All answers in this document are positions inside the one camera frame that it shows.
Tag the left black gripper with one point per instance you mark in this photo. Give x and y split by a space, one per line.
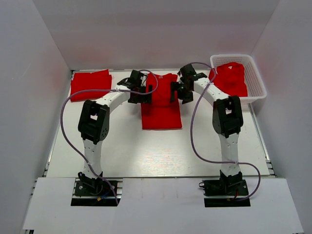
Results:
145 98

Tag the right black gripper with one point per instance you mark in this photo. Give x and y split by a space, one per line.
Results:
175 86

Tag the red t shirt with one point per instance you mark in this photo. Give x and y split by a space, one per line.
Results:
161 114
87 81

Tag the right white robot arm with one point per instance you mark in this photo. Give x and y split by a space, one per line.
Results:
227 121

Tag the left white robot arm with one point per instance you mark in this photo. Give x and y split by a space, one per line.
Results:
95 118

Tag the red t shirts in basket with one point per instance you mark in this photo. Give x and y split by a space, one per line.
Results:
230 79

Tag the folded red t shirt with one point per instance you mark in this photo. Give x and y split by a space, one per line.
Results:
87 81

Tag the white plastic basket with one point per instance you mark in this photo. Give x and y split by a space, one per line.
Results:
255 86

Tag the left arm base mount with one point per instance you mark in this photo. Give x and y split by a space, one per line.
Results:
94 192

